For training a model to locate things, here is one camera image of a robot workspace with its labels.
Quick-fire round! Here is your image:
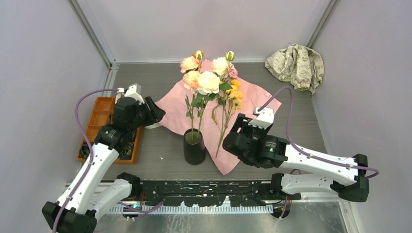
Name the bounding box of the rolled dark fabric left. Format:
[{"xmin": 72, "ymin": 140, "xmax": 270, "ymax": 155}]
[{"xmin": 79, "ymin": 142, "xmax": 90, "ymax": 159}]

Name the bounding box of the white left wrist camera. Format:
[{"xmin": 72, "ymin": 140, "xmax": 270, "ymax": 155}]
[{"xmin": 115, "ymin": 83, "xmax": 145, "ymax": 105}]

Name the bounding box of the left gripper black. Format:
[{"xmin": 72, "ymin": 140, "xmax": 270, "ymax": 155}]
[{"xmin": 128, "ymin": 96, "xmax": 165, "ymax": 132}]

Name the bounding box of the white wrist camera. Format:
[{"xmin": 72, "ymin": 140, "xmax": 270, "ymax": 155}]
[
  {"xmin": 248, "ymin": 107, "xmax": 275, "ymax": 130},
  {"xmin": 115, "ymin": 83, "xmax": 145, "ymax": 105}
]

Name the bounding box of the peach rose flower stem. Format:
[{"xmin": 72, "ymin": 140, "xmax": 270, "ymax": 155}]
[{"xmin": 180, "ymin": 50, "xmax": 204, "ymax": 144}]

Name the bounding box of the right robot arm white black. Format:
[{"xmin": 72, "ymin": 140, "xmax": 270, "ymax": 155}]
[{"xmin": 223, "ymin": 112, "xmax": 369, "ymax": 202}]

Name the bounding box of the rolled dark fabric lower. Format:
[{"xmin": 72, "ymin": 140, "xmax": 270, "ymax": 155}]
[{"xmin": 117, "ymin": 142, "xmax": 134, "ymax": 160}]

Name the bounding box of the white rose flower stem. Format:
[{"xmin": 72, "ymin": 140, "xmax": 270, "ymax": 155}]
[{"xmin": 192, "ymin": 51, "xmax": 235, "ymax": 129}]

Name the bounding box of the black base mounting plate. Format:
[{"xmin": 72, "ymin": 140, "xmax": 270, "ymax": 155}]
[{"xmin": 122, "ymin": 180, "xmax": 286, "ymax": 207}]

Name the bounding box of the pink purple wrapping paper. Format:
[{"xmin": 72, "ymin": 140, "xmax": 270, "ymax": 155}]
[{"xmin": 157, "ymin": 57, "xmax": 287, "ymax": 168}]

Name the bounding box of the dark cylindrical vase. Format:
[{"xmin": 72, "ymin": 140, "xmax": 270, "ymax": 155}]
[{"xmin": 183, "ymin": 129, "xmax": 206, "ymax": 165}]

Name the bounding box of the yellow rose flower stem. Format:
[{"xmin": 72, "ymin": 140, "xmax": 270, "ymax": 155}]
[{"xmin": 212, "ymin": 78, "xmax": 243, "ymax": 158}]

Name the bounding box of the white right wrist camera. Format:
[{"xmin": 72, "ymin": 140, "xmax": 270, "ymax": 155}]
[{"xmin": 248, "ymin": 107, "xmax": 275, "ymax": 130}]

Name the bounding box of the patterned cream cloth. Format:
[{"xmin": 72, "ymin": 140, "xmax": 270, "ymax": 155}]
[{"xmin": 264, "ymin": 44, "xmax": 324, "ymax": 95}]

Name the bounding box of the cream ribbon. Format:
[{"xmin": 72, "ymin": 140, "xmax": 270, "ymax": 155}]
[{"xmin": 144, "ymin": 122, "xmax": 162, "ymax": 129}]

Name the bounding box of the rolled dark fabric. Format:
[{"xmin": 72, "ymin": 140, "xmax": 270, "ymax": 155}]
[
  {"xmin": 79, "ymin": 142, "xmax": 90, "ymax": 159},
  {"xmin": 117, "ymin": 142, "xmax": 134, "ymax": 160}
]

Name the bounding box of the pink rose flower stem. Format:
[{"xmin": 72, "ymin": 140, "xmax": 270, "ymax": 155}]
[{"xmin": 227, "ymin": 63, "xmax": 239, "ymax": 79}]

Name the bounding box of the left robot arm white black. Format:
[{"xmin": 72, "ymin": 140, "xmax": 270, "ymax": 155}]
[{"xmin": 42, "ymin": 97, "xmax": 166, "ymax": 233}]

